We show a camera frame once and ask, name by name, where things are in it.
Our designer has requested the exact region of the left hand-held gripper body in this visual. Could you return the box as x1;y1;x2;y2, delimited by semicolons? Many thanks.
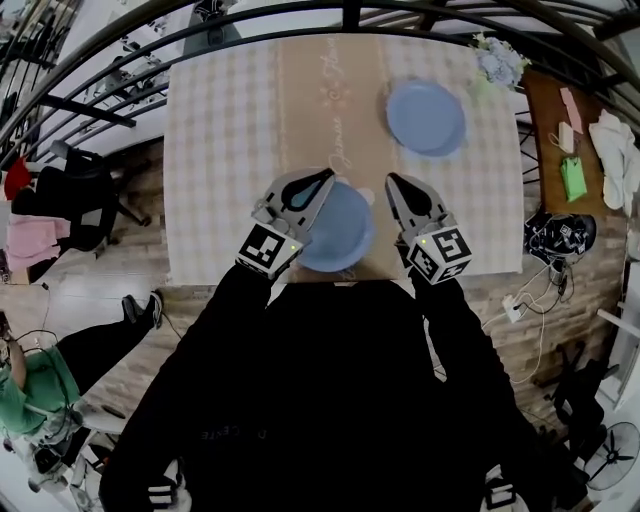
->
234;192;315;280

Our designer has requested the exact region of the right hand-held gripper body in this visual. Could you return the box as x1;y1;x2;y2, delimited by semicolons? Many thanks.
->
397;212;474;286

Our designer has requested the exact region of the blue plate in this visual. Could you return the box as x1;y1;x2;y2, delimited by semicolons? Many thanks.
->
385;80;467;159
294;180;376;274

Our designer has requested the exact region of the person's right forearm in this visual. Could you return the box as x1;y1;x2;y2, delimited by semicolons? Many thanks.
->
409;277;509;401

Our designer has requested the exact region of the person's left forearm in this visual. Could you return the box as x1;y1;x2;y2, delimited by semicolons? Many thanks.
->
159;263;281;396

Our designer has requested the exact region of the checked tablecloth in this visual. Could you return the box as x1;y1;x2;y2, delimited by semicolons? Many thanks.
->
163;33;525;287

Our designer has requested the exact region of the beige table runner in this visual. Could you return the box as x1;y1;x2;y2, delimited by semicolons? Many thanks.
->
272;35;407;284

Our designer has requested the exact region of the white power strip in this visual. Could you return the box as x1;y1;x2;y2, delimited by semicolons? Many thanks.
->
500;294;526;325

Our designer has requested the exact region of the black bin of gripper gear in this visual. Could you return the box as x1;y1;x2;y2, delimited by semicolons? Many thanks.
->
523;211;598;259

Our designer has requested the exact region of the green paper bag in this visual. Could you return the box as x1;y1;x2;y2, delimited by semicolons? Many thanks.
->
559;155;589;203

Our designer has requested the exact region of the pale blue flower bouquet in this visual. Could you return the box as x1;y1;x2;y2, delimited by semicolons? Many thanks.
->
469;32;533;94

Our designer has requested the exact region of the brown wooden side table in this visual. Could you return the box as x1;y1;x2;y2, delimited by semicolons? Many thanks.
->
520;68;629;217

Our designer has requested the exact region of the person's black top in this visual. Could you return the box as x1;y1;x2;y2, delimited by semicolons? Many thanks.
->
98;279;591;512

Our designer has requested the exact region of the pink paper box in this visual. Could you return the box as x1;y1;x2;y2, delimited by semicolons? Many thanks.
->
558;87;585;134

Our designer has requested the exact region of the white crumpled cloth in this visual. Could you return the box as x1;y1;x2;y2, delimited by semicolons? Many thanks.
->
587;109;640;217

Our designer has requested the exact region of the black office chair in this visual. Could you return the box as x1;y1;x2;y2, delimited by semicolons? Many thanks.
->
10;139;152;259

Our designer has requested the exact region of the black metal railing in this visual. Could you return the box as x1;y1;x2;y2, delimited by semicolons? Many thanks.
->
0;0;640;166

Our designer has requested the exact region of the black chair with star base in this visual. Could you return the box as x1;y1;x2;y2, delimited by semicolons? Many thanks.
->
532;342;621;464

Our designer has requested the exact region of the pink cloth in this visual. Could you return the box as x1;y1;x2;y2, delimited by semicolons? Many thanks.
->
4;213;72;274

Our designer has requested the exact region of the person's right shoe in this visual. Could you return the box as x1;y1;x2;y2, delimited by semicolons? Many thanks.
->
480;463;519;512

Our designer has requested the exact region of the person's shoe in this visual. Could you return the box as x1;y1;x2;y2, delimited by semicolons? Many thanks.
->
480;463;519;512
146;457;187;512

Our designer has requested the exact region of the red cloth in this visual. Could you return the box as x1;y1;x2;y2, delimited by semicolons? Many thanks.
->
3;156;31;201

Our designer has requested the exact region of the person's left shoe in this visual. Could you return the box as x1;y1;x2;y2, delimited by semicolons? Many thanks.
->
146;457;187;512

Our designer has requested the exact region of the standing fan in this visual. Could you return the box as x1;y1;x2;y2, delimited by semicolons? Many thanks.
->
582;421;640;492

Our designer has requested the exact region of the white cable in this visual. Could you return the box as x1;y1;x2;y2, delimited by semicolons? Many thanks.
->
479;259;566;386

